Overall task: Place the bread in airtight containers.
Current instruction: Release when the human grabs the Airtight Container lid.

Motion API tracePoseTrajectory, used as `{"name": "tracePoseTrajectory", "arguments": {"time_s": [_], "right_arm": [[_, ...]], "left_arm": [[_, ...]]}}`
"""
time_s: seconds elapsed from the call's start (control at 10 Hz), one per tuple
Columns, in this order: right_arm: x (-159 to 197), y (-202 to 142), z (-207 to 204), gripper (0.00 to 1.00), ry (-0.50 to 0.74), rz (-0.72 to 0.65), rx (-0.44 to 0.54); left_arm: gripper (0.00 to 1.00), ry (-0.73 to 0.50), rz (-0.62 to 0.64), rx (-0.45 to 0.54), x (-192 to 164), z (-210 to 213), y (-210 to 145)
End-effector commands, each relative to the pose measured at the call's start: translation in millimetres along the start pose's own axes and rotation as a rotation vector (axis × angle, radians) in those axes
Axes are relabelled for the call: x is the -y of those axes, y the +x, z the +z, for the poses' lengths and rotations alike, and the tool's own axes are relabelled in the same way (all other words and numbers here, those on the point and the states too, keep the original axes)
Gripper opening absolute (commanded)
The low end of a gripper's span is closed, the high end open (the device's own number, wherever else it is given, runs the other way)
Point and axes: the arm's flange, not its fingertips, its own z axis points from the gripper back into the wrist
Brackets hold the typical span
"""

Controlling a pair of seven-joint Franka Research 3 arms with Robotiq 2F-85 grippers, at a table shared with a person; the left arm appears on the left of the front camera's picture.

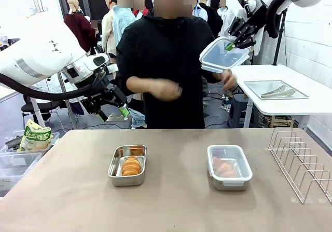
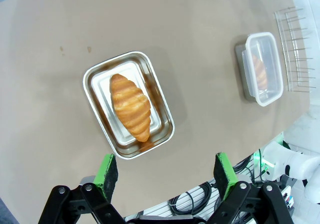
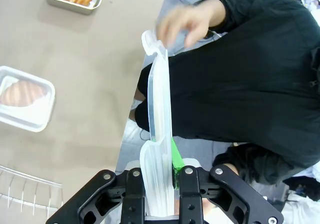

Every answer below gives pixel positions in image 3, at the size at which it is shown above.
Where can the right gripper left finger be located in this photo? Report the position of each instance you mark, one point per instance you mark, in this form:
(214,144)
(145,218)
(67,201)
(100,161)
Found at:
(110,199)

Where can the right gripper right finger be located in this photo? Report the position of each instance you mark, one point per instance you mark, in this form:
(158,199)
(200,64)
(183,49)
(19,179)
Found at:
(215,196)

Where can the clear plastic snap lid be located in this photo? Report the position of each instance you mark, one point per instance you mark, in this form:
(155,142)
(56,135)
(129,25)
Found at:
(48,88)
(160,96)

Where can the person's right forearm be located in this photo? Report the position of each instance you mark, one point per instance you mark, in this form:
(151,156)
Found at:
(230,8)

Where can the person's right hand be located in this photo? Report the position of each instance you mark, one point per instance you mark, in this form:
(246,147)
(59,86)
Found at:
(185,18)

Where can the person in black shirt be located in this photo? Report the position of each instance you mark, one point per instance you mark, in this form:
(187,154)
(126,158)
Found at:
(237,83)

